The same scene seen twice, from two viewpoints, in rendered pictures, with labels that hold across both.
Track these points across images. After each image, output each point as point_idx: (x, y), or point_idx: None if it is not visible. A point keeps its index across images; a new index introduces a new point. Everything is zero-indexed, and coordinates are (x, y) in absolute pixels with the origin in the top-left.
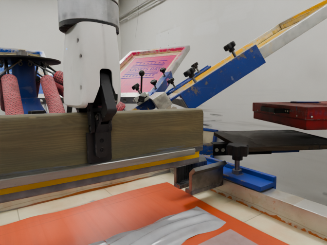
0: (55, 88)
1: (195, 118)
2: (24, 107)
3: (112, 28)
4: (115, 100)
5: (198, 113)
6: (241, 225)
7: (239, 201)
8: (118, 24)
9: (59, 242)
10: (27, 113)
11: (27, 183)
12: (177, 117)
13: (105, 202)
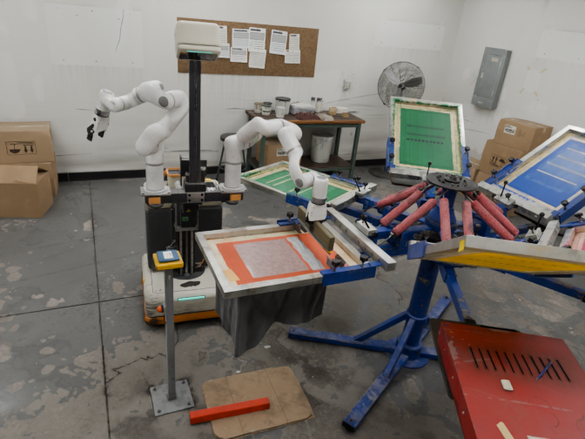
0: (423, 208)
1: (327, 239)
2: (434, 211)
3: (312, 204)
4: (312, 219)
5: (328, 238)
6: (311, 272)
7: None
8: (316, 203)
9: (312, 246)
10: (433, 215)
11: (302, 226)
12: (324, 234)
13: (332, 253)
